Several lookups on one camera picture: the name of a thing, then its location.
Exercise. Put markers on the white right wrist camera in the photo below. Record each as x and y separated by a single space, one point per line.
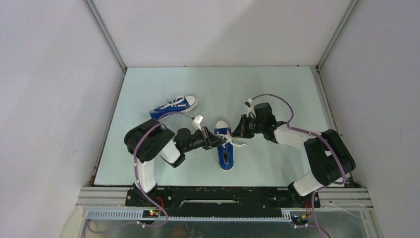
250 108

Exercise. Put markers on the white shoelace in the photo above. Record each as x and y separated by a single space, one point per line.
229 140

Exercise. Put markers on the blue sneaker laces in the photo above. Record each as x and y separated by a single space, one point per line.
225 151
179 105

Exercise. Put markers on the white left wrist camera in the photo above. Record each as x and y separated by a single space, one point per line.
197 122

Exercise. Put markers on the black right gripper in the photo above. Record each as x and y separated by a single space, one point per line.
241 129

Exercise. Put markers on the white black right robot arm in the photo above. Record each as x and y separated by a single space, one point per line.
329 159

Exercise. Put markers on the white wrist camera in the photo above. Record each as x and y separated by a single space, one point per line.
250 108
197 122

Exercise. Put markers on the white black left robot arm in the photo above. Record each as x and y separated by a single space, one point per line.
154 139

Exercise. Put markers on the aluminium frame rail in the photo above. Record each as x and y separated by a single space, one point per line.
100 23

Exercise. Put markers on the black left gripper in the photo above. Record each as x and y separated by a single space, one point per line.
209 140

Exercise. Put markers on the grey slotted cable duct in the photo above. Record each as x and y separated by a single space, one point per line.
140 215

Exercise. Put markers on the blue sneaker tied laces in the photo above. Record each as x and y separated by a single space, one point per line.
179 105

